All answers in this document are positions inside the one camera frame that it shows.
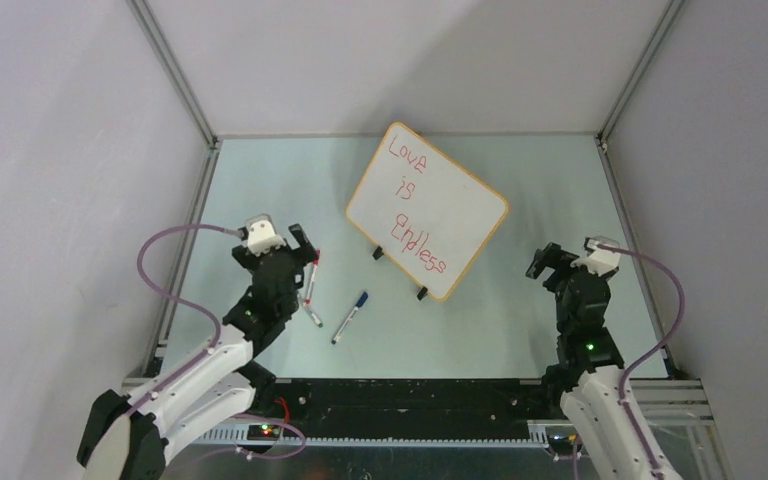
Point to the blue whiteboard marker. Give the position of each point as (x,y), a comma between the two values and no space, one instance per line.
(362,299)

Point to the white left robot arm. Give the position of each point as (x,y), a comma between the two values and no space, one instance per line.
(137,434)

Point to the left control board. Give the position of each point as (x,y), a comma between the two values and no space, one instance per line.
(264,432)

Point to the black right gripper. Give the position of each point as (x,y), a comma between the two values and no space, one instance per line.
(552,256)

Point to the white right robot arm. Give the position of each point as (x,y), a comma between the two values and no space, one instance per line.
(590,382)

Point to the right control board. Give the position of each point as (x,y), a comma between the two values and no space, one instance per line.
(563,440)

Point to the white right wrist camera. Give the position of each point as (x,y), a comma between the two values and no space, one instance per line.
(601,258)

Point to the orange framed whiteboard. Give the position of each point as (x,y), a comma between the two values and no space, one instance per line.
(427,213)

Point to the green whiteboard marker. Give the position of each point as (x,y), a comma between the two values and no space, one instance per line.
(311,313)

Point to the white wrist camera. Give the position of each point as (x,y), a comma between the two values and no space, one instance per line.
(601,258)
(260,236)

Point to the control board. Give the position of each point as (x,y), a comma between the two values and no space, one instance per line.
(563,440)
(264,432)

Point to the red whiteboard marker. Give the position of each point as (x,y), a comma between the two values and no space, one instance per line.
(310,282)

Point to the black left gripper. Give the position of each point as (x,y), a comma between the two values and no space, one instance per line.
(300,256)

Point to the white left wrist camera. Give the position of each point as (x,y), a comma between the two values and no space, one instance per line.
(260,236)

